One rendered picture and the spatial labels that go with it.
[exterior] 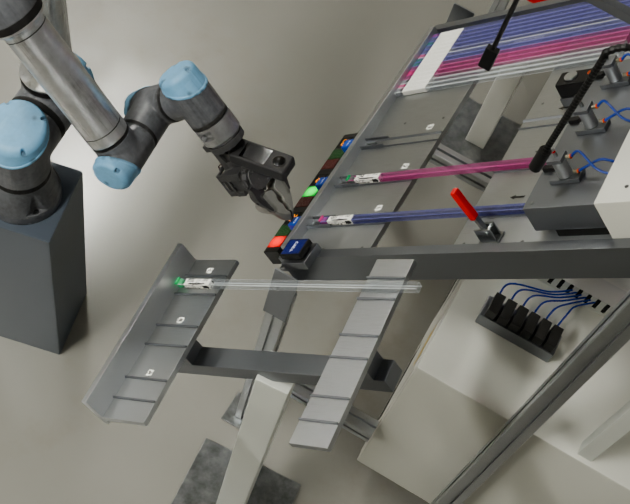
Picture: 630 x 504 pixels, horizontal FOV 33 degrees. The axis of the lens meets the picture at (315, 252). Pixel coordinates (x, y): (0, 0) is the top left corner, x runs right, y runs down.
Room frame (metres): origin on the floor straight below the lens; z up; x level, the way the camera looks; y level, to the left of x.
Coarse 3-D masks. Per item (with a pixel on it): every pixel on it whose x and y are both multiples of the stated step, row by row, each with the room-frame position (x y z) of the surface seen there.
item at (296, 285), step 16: (224, 288) 0.84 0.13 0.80; (240, 288) 0.83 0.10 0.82; (256, 288) 0.83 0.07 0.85; (272, 288) 0.83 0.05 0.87; (288, 288) 0.82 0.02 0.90; (304, 288) 0.82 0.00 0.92; (320, 288) 0.82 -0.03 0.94; (336, 288) 0.82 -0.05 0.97; (352, 288) 0.81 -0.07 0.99; (368, 288) 0.81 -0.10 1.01; (384, 288) 0.81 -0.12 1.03; (400, 288) 0.80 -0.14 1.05; (416, 288) 0.80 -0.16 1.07
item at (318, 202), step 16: (432, 32) 1.62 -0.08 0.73; (416, 48) 1.56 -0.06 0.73; (400, 80) 1.46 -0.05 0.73; (384, 96) 1.41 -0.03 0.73; (384, 112) 1.38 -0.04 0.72; (368, 128) 1.32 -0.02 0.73; (352, 144) 1.27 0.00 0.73; (352, 160) 1.24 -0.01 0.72; (336, 176) 1.18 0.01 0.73; (320, 192) 1.13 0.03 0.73; (320, 208) 1.11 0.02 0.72; (304, 224) 1.06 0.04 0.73; (288, 240) 1.01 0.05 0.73
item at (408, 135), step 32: (416, 96) 1.41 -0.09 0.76; (448, 96) 1.38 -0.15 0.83; (384, 128) 1.33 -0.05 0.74; (416, 128) 1.30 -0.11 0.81; (448, 128) 1.28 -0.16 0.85; (384, 160) 1.22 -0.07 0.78; (416, 160) 1.20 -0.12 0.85; (352, 192) 1.14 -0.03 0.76; (384, 192) 1.12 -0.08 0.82; (320, 224) 1.05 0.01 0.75; (352, 224) 1.04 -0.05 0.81; (384, 224) 1.03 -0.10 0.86
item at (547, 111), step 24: (552, 72) 1.37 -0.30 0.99; (552, 96) 1.30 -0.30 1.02; (528, 120) 1.24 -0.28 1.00; (552, 120) 1.22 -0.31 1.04; (528, 144) 1.17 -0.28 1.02; (528, 168) 1.10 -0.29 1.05; (504, 192) 1.05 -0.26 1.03; (528, 192) 1.04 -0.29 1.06; (480, 216) 1.01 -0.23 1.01; (504, 216) 0.99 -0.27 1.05; (456, 240) 0.96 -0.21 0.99; (504, 240) 0.94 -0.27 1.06; (528, 240) 0.93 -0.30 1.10; (552, 240) 0.92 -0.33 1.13
